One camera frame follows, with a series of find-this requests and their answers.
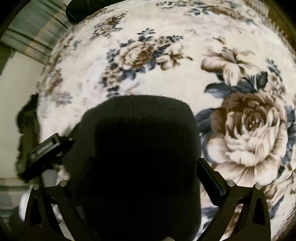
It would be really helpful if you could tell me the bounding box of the dark green cloth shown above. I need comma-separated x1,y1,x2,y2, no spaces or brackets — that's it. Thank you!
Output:
65,0,109,24

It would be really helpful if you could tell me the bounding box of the black knit hat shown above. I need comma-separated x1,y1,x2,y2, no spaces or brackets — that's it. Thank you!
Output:
62,95,204,241

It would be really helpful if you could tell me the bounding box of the grey striped sheet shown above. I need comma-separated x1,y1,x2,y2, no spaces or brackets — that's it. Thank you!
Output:
0,0,72,65

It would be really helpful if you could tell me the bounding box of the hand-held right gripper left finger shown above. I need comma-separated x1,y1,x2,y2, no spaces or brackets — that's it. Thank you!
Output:
24,181,93,241

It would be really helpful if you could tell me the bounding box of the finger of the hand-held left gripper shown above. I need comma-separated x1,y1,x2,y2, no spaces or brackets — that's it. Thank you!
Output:
29,133,75,172

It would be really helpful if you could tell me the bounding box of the floral blanket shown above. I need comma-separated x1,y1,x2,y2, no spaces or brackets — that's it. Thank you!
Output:
37,0,296,241

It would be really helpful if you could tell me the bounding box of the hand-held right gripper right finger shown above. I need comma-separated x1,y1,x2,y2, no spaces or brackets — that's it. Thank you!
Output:
198,158,271,241

